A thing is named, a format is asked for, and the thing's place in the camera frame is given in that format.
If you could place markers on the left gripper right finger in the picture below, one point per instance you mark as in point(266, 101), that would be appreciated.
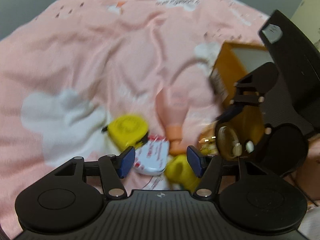
point(208, 168)

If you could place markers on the pink bed duvet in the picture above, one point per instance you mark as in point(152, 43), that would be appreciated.
point(81, 64)

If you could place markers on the white tin box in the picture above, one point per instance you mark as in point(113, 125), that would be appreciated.
point(151, 159)

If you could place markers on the yellow tape measure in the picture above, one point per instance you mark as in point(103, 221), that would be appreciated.
point(127, 130)

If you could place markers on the orange cardboard box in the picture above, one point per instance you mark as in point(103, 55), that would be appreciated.
point(235, 60)

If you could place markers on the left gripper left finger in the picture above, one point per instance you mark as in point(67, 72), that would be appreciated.
point(113, 168)

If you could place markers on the pink lotion bottle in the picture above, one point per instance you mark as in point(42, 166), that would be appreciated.
point(172, 106)

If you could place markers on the brown glass jar gold lid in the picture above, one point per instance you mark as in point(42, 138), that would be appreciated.
point(236, 126)

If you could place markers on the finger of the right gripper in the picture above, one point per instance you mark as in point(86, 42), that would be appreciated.
point(246, 94)

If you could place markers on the yellow lemon toy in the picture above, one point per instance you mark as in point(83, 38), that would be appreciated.
point(178, 171)

